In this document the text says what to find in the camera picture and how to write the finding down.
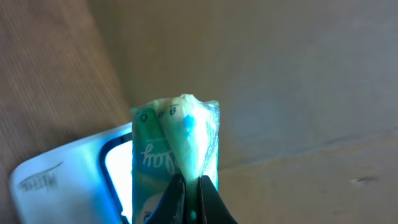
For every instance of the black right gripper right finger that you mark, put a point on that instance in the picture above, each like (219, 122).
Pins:
(211, 208)

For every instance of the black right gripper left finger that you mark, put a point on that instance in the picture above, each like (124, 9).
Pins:
(170, 209)

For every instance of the teal tissue packet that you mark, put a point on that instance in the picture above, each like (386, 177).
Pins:
(172, 136)

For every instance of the white barcode scanner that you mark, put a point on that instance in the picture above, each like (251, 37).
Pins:
(85, 181)

